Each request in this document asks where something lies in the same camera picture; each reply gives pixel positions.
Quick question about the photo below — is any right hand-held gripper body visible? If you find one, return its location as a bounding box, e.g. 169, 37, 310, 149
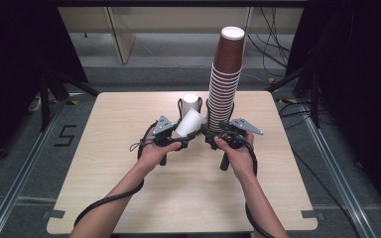
207, 118, 264, 172

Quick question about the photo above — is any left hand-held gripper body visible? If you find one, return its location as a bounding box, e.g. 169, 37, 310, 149
145, 115, 180, 167

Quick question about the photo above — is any white paper cup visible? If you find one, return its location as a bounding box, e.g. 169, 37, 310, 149
175, 107, 208, 138
182, 93, 201, 115

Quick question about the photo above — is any stack of brown paper cups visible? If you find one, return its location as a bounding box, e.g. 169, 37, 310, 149
205, 63, 243, 133

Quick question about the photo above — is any brown ribbed paper cup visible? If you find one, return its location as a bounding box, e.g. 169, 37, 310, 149
212, 26, 246, 74

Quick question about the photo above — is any person's right hand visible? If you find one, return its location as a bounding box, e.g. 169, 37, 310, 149
214, 132, 257, 182

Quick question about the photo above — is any person's left hand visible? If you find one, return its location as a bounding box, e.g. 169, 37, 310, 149
137, 127, 182, 175

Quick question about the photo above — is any black metal stand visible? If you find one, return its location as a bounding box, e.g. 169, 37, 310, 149
39, 67, 101, 133
265, 49, 322, 130

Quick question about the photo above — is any beige wooden shelf unit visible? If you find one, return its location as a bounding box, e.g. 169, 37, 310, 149
56, 6, 305, 65

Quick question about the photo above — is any black tape strip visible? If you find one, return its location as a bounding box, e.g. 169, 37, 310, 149
301, 209, 325, 221
42, 209, 66, 220

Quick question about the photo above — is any dark curtain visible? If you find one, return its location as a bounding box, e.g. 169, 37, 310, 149
0, 0, 88, 181
284, 0, 381, 229

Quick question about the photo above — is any short black floor cable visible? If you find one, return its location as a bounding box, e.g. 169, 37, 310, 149
278, 101, 312, 131

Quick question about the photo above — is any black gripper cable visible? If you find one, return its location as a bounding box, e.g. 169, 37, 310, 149
73, 120, 159, 228
243, 140, 276, 238

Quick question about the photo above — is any black cable bundle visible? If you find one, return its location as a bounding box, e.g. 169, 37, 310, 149
246, 7, 293, 78

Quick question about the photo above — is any long black floor cable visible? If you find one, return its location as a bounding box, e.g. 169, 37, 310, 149
292, 148, 363, 238

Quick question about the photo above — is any metal floor rail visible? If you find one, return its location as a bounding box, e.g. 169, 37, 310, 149
297, 100, 380, 238
0, 93, 72, 238

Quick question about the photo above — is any white cord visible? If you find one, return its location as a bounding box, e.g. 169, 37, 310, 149
29, 94, 44, 113

